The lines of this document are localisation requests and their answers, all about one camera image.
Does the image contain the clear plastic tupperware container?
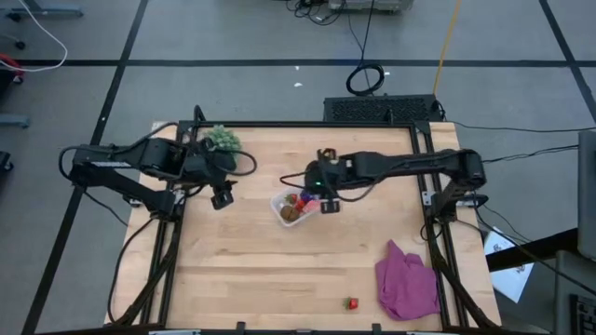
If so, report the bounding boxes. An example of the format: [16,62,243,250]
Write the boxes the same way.
[269,187,323,228]

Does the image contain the green spiky toy plant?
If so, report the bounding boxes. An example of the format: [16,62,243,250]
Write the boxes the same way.
[203,124,243,162]

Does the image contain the black vented computer case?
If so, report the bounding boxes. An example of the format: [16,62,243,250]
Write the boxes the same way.
[322,94,443,124]

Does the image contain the purple cloth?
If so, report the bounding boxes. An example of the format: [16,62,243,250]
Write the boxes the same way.
[374,239,441,322]

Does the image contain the grey device box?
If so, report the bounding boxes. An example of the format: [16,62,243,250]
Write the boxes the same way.
[327,0,414,13]

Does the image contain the white printed paper sheet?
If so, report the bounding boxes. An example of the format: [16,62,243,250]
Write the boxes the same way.
[483,226,535,304]

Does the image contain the red object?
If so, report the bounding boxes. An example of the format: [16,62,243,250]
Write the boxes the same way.
[0,52,25,79]

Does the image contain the grey chair base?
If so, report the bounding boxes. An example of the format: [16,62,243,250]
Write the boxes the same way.
[0,0,85,22]

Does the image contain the grey monitor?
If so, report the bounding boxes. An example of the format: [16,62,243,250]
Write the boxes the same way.
[576,129,596,261]

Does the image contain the black keyboard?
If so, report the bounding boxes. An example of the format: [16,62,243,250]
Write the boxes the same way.
[568,293,596,335]

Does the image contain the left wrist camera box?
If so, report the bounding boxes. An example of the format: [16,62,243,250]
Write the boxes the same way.
[210,188,235,210]

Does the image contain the black metal table frame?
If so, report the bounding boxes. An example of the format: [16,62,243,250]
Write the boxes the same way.
[104,104,502,331]

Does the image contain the coiled black cable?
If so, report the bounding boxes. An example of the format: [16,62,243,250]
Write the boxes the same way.
[345,63,386,98]

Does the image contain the tangled black cables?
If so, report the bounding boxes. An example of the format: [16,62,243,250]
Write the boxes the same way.
[284,0,349,26]

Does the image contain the yellow cable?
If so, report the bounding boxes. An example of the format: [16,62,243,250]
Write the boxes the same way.
[432,0,463,95]

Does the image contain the long black floor cable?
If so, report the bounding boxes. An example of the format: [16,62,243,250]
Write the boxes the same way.
[446,119,596,134]

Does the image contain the white cable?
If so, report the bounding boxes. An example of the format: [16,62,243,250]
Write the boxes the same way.
[0,0,69,74]

